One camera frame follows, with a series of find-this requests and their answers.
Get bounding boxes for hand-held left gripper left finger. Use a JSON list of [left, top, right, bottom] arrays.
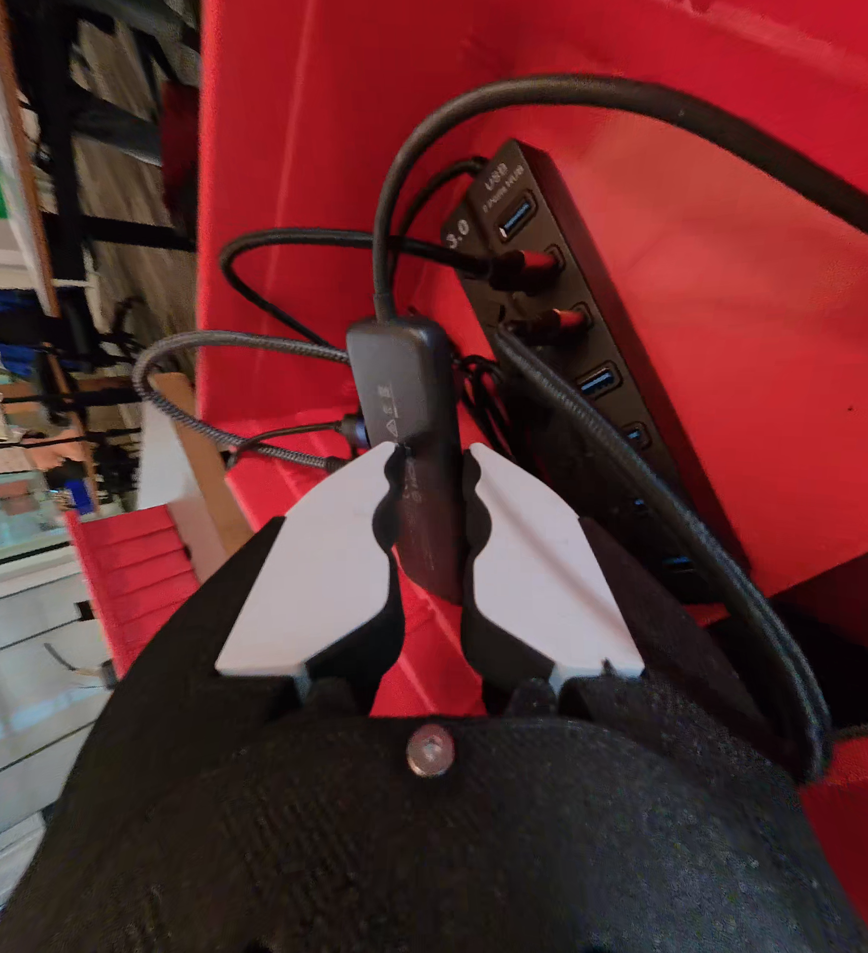
[[214, 441, 406, 680]]

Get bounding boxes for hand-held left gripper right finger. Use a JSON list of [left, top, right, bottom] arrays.
[[461, 443, 645, 681]]

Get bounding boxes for thin black usb cable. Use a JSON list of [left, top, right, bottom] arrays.
[[224, 415, 369, 472]]

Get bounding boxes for dark thick braided usb cable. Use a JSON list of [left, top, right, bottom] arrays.
[[492, 328, 831, 784]]

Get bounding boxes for black multi-port usb hub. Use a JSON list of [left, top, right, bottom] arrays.
[[440, 137, 749, 606]]

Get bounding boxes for small red plastic bin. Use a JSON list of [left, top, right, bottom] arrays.
[[197, 0, 868, 953]]

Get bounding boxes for long red plastic tub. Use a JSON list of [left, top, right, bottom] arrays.
[[64, 505, 204, 675]]

